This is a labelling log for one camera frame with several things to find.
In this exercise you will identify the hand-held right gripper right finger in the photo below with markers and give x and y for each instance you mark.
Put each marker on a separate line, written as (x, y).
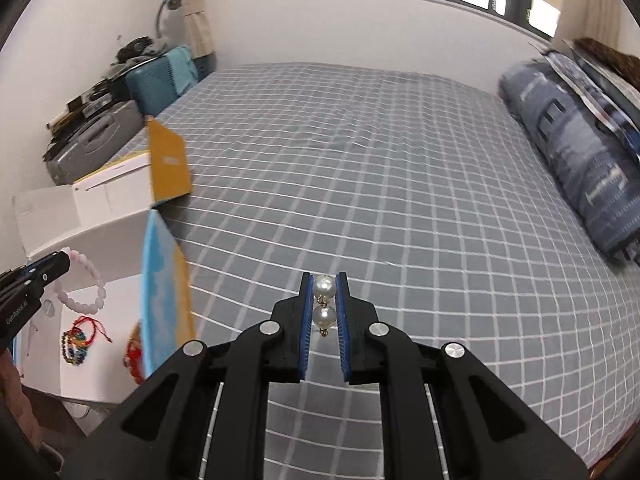
(343, 332)

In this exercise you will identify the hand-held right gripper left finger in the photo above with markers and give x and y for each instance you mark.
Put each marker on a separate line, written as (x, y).
(303, 332)

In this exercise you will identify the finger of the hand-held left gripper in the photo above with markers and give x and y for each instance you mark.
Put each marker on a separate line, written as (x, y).
(50, 267)
(12, 280)

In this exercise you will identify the pearl drop earring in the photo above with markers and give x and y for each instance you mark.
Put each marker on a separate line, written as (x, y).
(323, 287)

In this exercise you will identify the sky print cardboard box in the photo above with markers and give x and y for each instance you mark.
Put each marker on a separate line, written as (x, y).
(115, 230)

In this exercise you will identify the person's left forearm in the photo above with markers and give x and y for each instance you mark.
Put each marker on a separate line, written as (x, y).
(17, 400)

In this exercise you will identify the grey suitcase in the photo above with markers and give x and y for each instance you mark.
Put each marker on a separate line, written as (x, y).
(90, 145)

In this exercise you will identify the grey checked bed sheet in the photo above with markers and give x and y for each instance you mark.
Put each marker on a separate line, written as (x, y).
(400, 185)

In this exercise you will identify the stack of dark boxes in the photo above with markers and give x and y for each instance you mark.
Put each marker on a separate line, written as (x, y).
(85, 102)

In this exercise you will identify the teal suitcase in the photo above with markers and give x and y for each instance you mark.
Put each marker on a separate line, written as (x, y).
(150, 85)

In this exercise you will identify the dark clothing pile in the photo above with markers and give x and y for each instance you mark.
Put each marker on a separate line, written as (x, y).
(135, 50)

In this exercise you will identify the light blue cloth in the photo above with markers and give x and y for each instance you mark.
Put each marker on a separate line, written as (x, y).
(181, 67)

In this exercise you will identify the blue grey striped pillow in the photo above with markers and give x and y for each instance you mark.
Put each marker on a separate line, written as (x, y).
(575, 160)

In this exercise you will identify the blue desk lamp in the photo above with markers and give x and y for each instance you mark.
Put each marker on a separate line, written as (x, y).
(172, 0)

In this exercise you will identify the beige curtain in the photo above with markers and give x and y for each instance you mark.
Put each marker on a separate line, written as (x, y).
(197, 10)
(595, 0)

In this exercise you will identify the blue printed pillow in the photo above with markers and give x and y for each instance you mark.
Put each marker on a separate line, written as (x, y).
(600, 100)

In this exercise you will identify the brown furry item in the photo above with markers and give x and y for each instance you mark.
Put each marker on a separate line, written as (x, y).
(610, 55)

